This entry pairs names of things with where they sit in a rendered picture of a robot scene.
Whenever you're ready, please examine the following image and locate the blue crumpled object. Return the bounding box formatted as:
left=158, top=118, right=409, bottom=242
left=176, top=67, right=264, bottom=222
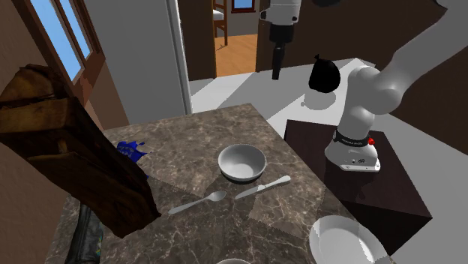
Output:
left=115, top=139, right=152, bottom=180

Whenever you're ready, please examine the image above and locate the black bag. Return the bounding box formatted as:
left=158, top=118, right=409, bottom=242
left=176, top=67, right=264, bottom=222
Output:
left=307, top=53, right=342, bottom=95

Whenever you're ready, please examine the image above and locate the white plate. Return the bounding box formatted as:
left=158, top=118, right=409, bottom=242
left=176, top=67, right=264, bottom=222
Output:
left=308, top=214, right=389, bottom=264

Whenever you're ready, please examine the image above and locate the silver table knife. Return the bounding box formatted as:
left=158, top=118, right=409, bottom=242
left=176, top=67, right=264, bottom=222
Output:
left=234, top=175, right=293, bottom=201

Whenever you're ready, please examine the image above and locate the wooden chair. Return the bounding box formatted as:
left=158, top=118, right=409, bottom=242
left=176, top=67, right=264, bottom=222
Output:
left=212, top=0, right=229, bottom=47

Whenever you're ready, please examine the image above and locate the dark grey tall object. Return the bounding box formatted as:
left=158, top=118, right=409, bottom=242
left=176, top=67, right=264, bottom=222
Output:
left=64, top=202, right=106, bottom=264

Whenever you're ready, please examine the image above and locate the dark brown robot stand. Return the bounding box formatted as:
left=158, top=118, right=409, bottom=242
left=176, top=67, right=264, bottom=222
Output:
left=283, top=118, right=434, bottom=257

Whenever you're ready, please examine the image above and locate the brown wooden block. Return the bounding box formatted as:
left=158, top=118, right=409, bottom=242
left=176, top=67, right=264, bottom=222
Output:
left=0, top=63, right=162, bottom=239

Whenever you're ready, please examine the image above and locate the white bowl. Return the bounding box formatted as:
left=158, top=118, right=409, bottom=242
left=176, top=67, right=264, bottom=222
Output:
left=217, top=143, right=268, bottom=184

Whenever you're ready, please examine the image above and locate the silver spoon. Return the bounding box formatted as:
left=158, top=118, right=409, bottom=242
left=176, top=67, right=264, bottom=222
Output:
left=167, top=190, right=228, bottom=216

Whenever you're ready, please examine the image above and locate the small brown framed window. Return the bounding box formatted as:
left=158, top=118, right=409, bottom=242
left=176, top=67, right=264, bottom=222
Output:
left=230, top=0, right=257, bottom=14

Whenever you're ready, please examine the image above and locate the white round dish rim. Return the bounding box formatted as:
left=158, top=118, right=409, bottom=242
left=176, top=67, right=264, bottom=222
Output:
left=215, top=257, right=252, bottom=264

